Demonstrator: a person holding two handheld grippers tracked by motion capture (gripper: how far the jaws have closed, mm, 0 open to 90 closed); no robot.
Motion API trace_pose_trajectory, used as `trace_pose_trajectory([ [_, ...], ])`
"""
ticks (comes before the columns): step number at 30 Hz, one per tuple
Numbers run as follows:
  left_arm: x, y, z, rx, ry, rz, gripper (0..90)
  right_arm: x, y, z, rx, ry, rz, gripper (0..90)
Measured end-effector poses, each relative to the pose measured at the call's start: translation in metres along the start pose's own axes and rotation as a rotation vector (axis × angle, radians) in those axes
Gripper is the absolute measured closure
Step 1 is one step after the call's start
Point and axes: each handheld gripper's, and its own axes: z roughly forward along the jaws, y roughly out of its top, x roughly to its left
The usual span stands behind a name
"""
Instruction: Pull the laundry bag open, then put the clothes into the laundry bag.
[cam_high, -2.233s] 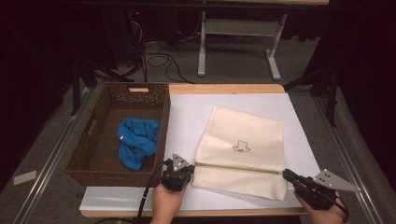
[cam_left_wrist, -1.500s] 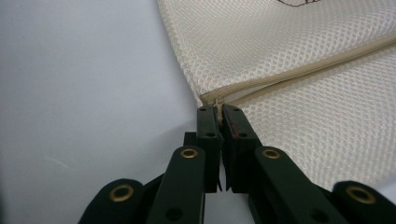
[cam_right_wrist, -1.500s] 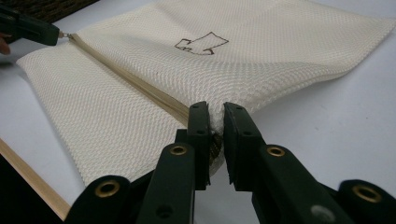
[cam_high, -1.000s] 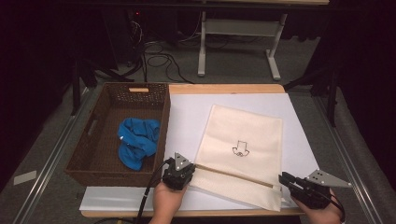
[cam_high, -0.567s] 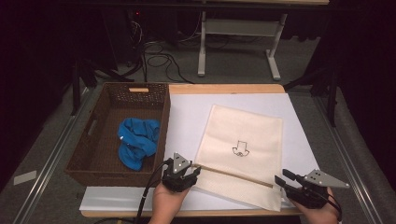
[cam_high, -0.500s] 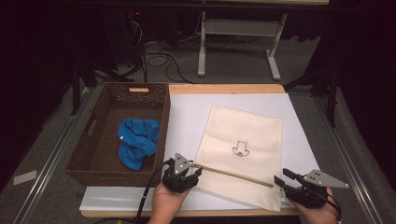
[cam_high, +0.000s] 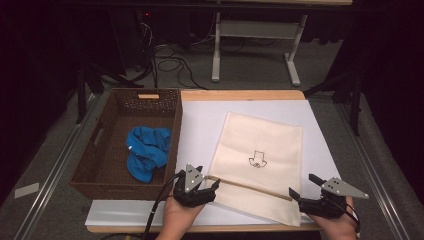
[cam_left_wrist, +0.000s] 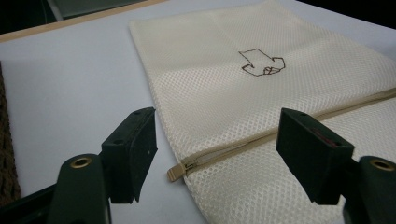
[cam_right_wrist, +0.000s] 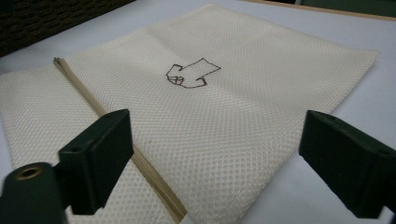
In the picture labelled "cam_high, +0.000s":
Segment white desk frame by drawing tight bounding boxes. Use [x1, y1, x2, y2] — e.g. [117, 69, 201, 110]
[211, 0, 354, 87]

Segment blue cloth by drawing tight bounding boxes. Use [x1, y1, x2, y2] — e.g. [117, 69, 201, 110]
[125, 125, 173, 184]

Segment white sheet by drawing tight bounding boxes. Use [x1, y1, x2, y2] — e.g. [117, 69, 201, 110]
[84, 99, 359, 228]

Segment metal floor rail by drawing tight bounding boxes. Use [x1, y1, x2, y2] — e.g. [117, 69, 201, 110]
[334, 103, 409, 240]
[13, 96, 101, 240]

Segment black floor cables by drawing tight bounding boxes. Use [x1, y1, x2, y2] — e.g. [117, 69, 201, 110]
[151, 44, 208, 90]

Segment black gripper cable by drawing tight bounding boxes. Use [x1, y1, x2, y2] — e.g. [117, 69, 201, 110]
[328, 196, 362, 234]
[143, 171, 186, 240]

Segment black stand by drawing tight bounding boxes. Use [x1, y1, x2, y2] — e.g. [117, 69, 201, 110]
[303, 69, 364, 137]
[74, 59, 144, 124]

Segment person's left hand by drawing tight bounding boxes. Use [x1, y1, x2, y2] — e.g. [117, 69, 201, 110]
[156, 196, 206, 240]

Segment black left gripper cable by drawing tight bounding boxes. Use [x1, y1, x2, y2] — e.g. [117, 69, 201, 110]
[143, 171, 186, 240]

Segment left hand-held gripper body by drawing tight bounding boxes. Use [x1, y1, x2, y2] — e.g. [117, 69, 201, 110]
[173, 163, 216, 208]

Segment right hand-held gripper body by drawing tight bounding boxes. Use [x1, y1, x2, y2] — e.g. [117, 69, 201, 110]
[298, 177, 370, 219]

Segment person's right hand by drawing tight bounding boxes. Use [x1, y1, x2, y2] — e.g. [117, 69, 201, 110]
[308, 197, 359, 240]

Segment black computer tower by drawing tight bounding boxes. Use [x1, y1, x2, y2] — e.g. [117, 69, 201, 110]
[109, 9, 158, 73]

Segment cream zippered laundry bag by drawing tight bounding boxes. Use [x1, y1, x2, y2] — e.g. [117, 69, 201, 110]
[206, 111, 304, 228]

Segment brown woven basket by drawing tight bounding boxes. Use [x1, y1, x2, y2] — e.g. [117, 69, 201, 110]
[68, 87, 184, 202]

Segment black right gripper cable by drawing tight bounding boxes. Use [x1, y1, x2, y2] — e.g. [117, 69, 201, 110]
[328, 196, 362, 234]

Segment white tape piece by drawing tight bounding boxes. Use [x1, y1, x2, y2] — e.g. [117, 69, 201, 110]
[14, 182, 40, 199]

